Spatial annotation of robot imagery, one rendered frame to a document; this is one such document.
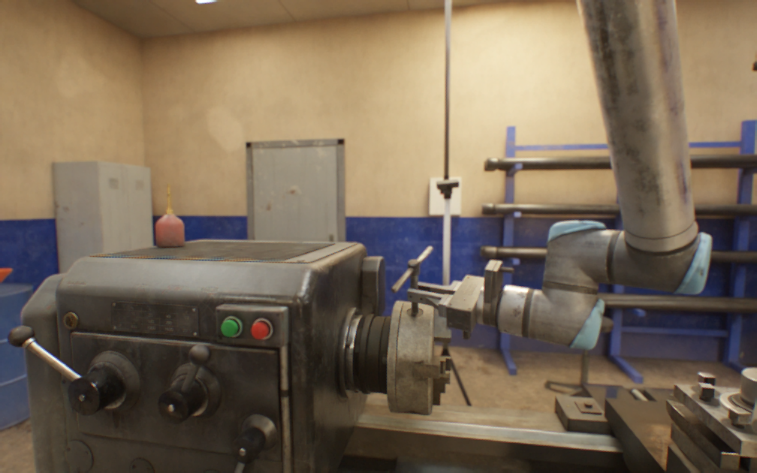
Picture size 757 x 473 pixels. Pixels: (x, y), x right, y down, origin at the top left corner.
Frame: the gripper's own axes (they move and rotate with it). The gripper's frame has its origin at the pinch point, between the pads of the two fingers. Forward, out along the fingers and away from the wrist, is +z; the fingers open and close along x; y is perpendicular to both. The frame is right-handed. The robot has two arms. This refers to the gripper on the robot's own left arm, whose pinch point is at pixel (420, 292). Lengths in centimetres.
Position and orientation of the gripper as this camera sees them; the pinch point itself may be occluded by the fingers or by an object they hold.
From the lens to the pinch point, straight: 82.2
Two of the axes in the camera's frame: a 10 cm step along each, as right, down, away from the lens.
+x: 4.9, -3.7, 7.9
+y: 1.0, 9.2, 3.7
